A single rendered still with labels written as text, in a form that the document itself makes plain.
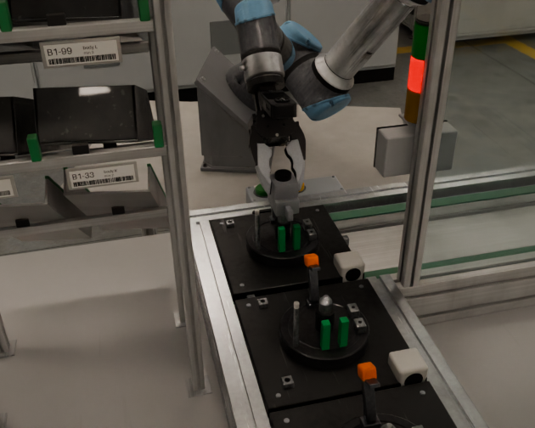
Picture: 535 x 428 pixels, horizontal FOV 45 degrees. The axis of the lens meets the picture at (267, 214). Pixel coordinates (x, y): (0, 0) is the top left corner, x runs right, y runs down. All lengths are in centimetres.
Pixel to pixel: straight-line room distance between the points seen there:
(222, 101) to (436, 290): 73
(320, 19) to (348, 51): 284
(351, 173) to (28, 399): 97
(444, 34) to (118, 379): 75
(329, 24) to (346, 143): 262
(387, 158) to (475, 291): 34
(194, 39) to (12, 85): 115
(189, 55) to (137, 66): 33
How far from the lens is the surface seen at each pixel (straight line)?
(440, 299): 121
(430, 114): 99
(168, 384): 112
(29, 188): 356
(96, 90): 87
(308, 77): 161
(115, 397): 112
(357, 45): 153
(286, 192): 113
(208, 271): 118
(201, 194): 160
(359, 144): 184
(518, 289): 129
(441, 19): 94
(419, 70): 99
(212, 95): 160
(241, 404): 95
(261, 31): 120
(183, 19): 417
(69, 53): 78
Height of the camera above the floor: 168
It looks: 33 degrees down
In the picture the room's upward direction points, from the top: 1 degrees counter-clockwise
